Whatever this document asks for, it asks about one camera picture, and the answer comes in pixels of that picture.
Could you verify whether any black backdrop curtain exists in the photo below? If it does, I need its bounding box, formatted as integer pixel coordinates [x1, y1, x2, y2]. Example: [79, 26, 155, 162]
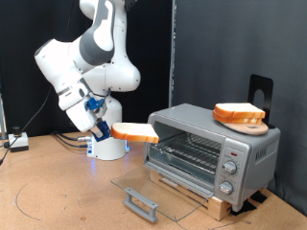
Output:
[0, 0, 174, 138]

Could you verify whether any black camera cable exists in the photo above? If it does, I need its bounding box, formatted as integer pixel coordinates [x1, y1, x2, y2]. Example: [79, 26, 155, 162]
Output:
[92, 87, 112, 109]

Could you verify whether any grey backdrop curtain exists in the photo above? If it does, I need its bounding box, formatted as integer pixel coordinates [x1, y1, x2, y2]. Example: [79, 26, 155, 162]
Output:
[172, 0, 307, 215]

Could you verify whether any white bread slice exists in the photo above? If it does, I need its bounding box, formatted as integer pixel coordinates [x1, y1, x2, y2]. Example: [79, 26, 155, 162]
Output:
[110, 122, 160, 144]
[213, 102, 267, 120]
[212, 109, 264, 126]

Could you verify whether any wire oven rack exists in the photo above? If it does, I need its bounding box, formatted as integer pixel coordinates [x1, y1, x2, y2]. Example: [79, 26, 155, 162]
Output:
[150, 131, 223, 175]

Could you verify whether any round wooden board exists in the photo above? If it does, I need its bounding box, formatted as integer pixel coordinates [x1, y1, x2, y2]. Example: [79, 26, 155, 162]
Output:
[220, 120, 270, 136]

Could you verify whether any glass oven door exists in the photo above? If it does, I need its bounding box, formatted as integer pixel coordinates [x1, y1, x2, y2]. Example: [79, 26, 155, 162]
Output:
[110, 161, 215, 223]

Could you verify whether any black base cable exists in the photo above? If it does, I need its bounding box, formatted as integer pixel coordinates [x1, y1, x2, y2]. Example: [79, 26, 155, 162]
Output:
[54, 135, 90, 149]

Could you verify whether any black metal bookend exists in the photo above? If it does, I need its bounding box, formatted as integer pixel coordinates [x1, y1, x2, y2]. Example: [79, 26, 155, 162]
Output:
[248, 74, 276, 129]

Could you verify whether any silver toaster oven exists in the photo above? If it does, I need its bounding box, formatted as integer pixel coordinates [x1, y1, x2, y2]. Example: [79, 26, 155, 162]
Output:
[142, 103, 282, 212]

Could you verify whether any thin metal pole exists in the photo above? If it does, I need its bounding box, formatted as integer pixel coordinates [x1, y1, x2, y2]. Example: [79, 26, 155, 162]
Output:
[0, 92, 8, 141]

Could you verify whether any silver oven knob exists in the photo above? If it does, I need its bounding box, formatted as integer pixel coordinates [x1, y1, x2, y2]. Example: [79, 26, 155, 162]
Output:
[223, 159, 239, 175]
[218, 180, 234, 196]

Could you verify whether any black foam pad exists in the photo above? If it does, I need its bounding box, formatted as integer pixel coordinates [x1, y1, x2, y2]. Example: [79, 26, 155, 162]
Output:
[250, 191, 269, 204]
[229, 200, 258, 217]

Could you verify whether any vertical aluminium pole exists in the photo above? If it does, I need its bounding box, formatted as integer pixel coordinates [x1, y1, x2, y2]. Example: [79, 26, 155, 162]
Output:
[168, 0, 177, 108]

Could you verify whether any long black hanging cable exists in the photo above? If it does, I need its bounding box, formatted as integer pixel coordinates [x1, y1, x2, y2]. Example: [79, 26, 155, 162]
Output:
[0, 84, 54, 166]

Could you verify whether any black cable silver plug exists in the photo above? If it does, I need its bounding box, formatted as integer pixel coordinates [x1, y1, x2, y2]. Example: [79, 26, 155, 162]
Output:
[51, 130, 94, 143]

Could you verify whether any grey emergency stop box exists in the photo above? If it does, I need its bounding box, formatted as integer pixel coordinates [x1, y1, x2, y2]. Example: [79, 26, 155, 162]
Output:
[8, 126, 30, 153]

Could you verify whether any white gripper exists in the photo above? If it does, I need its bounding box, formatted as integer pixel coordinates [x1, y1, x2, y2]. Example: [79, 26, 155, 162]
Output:
[65, 95, 108, 133]

